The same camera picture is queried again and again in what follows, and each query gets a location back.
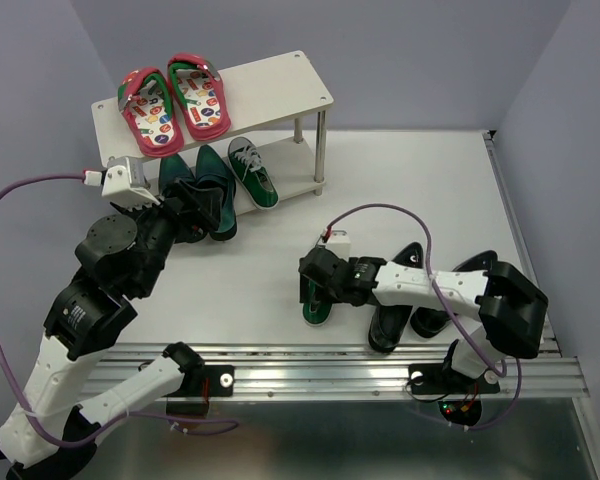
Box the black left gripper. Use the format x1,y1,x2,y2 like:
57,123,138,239
120,175,228,294

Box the green canvas sneaker white laces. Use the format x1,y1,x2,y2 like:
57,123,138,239
301,281,333,327

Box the dark green leather loafer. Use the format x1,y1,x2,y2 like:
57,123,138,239
195,145,238,241

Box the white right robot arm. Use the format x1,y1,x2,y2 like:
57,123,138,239
299,247,548,396

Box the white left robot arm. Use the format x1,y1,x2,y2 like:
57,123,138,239
0,179,222,479

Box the white two-tier shoe shelf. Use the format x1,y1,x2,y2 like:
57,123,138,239
92,50,334,200

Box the black patent loafer left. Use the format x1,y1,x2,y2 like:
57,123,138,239
368,242,423,354

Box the black patent loafer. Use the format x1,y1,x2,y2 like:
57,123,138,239
368,242,423,354
410,250,498,339

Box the black patent loafer right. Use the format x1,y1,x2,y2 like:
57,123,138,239
410,250,498,339

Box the red patterned slipper left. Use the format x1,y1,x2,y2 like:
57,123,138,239
117,67,184,158

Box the red patterned slipper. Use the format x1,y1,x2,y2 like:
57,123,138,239
167,52,231,141
117,67,184,158

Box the red patterned slipper right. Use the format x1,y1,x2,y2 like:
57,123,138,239
167,52,231,141

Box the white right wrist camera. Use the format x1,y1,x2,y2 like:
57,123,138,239
315,229,351,260

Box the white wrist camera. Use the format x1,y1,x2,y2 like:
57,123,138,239
83,156,160,210
315,229,351,260

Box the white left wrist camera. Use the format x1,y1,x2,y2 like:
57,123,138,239
83,156,160,210

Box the aluminium front mounting rail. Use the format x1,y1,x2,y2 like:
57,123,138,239
194,342,589,402

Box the aluminium table edge rail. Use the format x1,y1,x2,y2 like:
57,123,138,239
482,130,538,284

